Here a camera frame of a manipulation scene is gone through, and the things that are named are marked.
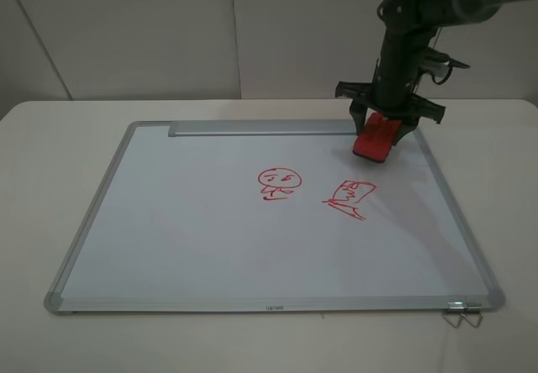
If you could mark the right metal binder clip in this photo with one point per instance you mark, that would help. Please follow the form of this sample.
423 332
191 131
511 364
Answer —
472 313

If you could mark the red scribble drawing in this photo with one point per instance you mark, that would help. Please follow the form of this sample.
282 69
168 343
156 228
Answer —
348 195

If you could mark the white whiteboard with grey frame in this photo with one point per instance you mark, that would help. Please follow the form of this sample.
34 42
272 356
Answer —
178 225

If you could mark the grey pen tray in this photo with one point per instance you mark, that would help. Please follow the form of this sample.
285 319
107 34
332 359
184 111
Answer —
261 127

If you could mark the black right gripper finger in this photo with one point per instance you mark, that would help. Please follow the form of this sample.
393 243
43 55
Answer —
358 111

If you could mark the red whiteboard eraser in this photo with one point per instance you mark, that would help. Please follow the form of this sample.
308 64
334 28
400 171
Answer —
375 141

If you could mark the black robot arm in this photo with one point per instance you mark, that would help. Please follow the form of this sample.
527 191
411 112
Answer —
405 16

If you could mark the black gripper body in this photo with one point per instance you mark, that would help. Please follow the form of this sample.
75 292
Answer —
391 90

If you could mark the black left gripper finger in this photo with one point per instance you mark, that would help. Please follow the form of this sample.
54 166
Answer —
406 126

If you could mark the left metal binder clip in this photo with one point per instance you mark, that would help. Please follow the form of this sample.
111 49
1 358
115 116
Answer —
453 315

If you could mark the red face drawing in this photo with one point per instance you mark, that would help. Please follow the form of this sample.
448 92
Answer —
278 183

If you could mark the metal binder clip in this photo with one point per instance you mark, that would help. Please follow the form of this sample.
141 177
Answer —
453 315
472 313

